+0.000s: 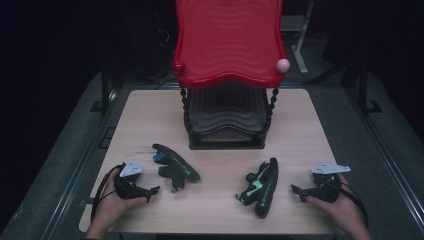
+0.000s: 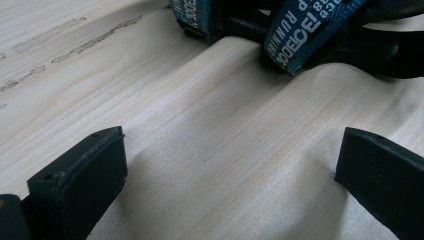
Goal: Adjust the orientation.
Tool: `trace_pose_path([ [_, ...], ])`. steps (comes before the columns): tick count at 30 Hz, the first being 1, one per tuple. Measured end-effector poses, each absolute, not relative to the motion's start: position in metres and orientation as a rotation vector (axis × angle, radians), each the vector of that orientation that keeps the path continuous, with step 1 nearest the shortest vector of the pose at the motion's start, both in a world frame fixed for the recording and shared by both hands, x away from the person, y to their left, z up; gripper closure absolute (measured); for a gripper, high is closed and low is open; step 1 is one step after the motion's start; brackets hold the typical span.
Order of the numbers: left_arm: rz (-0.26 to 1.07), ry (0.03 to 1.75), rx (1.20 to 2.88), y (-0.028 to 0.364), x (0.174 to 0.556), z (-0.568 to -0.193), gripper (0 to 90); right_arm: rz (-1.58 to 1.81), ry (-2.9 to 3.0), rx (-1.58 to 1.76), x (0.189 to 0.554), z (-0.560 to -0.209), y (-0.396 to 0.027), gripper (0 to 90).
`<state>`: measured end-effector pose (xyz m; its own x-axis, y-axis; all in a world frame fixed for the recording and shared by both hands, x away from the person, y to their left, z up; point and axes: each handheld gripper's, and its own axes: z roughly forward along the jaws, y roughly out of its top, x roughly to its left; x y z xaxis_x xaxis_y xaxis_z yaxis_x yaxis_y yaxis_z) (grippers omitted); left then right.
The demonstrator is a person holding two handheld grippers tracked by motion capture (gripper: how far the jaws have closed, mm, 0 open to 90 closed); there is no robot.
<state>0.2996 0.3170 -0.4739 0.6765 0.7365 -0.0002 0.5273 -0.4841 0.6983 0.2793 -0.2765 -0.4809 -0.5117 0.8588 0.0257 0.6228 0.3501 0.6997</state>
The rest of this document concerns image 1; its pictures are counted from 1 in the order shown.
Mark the person's left hand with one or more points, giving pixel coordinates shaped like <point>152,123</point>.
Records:
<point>115,206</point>

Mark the black tape piece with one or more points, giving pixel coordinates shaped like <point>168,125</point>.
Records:
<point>87,202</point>

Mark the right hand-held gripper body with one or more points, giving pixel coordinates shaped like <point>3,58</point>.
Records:
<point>328,190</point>

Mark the black frame post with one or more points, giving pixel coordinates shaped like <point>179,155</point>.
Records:
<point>105,90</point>
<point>364,90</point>

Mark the red and black shoe rack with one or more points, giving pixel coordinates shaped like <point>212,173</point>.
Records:
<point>230,40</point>

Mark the grey metal stand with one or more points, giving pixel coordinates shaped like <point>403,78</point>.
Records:
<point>300,46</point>

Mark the person's right hand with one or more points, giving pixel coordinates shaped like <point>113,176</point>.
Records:
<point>346,210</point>

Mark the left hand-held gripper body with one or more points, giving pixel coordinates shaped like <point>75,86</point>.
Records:
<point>128,188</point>

